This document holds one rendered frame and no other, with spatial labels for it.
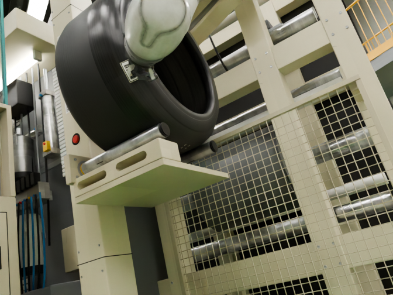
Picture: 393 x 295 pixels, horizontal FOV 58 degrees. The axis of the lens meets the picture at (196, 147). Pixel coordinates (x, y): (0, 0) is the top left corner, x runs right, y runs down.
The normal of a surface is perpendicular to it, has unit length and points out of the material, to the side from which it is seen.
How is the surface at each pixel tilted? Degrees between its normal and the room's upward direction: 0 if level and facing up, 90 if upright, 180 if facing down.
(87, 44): 94
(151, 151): 90
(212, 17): 162
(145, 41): 144
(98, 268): 90
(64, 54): 90
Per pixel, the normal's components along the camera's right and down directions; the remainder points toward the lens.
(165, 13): 0.29, 0.15
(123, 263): 0.81, -0.36
